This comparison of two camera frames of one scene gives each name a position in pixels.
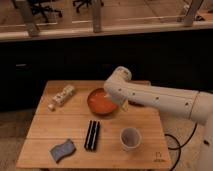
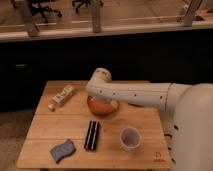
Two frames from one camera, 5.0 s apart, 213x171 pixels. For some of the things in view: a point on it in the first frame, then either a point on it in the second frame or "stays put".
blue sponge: [60, 151] stays put
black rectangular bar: [92, 135] stays put
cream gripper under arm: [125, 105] -> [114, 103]
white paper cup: [130, 138] stays put
